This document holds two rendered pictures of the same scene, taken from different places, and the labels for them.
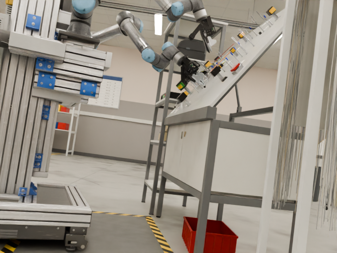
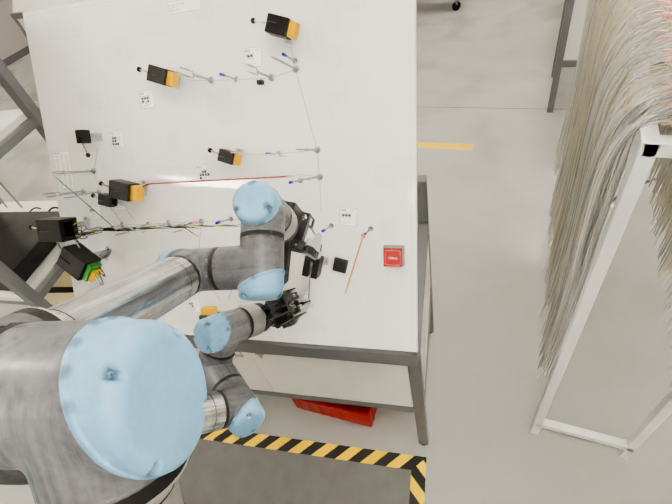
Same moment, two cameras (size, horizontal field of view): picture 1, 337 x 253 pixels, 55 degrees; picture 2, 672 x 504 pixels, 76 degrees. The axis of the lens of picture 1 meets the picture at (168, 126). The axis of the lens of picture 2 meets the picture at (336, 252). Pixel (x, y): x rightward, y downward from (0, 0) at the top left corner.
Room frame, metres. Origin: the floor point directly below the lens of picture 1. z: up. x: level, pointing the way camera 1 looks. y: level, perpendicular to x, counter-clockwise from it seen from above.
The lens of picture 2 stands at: (1.51, 0.37, 1.96)
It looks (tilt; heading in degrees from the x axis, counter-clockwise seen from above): 46 degrees down; 304
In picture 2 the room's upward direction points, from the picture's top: 16 degrees counter-clockwise
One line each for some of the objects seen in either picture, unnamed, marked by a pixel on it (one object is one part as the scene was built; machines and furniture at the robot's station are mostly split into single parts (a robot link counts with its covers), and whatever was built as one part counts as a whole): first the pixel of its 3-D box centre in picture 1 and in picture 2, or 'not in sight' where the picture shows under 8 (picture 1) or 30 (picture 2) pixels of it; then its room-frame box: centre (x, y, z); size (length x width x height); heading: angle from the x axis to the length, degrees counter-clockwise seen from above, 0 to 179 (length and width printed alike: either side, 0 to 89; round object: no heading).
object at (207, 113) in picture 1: (183, 118); (235, 339); (2.30, -0.10, 0.83); 1.18 x 0.06 x 0.06; 11
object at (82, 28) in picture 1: (79, 31); not in sight; (1.86, 0.59, 1.21); 0.15 x 0.15 x 0.10
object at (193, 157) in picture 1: (192, 153); (331, 374); (2.04, -0.17, 0.60); 0.55 x 0.03 x 0.39; 11
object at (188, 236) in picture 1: (207, 236); (339, 383); (2.18, -0.35, 0.07); 0.39 x 0.29 x 0.14; 4
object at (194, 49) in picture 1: (187, 52); not in sight; (3.14, -0.08, 1.56); 0.30 x 0.23 x 0.19; 103
